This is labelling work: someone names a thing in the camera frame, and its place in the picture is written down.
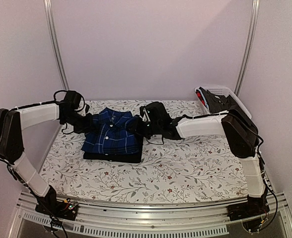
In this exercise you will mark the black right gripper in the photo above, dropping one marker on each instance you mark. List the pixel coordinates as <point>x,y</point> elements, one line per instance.
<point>136,127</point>

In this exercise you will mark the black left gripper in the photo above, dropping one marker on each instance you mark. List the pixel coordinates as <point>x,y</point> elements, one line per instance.
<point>88,126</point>

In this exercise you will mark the blue plaid long sleeve shirt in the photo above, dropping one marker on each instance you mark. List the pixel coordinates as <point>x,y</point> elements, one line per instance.
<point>112,134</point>

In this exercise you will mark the black polo shirt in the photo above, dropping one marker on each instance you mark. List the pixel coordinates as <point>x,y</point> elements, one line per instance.
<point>123,158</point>

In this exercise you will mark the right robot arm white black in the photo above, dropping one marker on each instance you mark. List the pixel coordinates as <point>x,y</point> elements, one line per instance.
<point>239,130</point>

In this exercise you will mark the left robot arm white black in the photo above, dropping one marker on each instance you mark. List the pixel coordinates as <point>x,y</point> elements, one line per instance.
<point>13,122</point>

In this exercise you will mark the dark striped shirt in basket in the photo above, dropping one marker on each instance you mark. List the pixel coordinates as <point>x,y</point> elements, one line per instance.
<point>218,103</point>

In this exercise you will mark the floral patterned table mat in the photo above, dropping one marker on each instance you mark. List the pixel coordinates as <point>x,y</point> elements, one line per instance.
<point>194,169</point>

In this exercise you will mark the white plastic laundry basket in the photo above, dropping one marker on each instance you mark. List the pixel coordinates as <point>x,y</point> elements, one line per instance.
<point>240,111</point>

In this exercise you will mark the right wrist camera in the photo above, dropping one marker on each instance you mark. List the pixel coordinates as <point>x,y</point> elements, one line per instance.
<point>144,114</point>

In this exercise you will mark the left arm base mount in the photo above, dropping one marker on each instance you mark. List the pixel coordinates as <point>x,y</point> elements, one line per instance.
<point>65,209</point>

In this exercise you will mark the left aluminium frame post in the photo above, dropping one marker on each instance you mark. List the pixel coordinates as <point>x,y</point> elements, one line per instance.
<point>55,44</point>

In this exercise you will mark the aluminium frame post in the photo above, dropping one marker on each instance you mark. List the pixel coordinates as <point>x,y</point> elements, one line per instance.
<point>55,44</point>
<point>248,46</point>

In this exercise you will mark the aluminium front rail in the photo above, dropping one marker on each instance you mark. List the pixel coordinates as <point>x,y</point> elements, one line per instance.
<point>101,219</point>

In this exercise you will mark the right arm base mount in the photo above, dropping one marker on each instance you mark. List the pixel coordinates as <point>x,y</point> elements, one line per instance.
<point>252,215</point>

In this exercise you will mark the right aluminium frame post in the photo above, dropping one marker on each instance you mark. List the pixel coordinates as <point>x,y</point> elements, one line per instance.
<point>248,46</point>

